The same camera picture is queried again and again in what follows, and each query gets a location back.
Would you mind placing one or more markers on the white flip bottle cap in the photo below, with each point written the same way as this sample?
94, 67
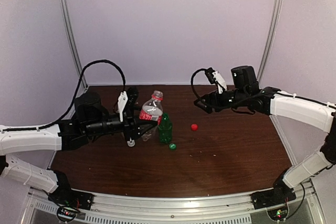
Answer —
131, 143

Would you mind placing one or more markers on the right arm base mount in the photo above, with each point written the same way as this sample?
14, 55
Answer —
275, 200

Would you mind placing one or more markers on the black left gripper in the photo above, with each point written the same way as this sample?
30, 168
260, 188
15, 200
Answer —
132, 129

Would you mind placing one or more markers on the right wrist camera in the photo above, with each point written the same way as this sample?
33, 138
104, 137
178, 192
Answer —
214, 77

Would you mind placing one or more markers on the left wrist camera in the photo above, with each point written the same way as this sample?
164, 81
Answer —
126, 103

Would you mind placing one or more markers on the green plastic bottle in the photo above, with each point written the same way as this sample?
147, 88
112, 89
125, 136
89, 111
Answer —
165, 129

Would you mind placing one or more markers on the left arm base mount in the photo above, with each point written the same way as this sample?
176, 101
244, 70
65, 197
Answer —
68, 200

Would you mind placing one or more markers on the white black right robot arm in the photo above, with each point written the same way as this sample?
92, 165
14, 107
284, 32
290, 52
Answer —
248, 98

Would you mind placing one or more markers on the clear bottle red cap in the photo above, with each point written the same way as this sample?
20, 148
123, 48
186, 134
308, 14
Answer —
152, 109

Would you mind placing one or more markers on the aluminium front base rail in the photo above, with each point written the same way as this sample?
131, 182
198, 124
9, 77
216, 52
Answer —
233, 208

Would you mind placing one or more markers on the green bottle cap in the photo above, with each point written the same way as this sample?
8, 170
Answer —
172, 146

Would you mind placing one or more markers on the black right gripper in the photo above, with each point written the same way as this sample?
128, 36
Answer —
210, 98

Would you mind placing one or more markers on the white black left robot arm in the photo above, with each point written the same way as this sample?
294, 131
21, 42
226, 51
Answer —
90, 121

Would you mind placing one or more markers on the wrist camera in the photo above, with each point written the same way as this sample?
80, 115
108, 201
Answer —
126, 103
214, 77

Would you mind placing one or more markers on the aluminium corner post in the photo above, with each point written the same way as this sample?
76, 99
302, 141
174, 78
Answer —
276, 10

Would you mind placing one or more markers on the left aluminium frame post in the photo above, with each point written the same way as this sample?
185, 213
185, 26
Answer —
70, 36

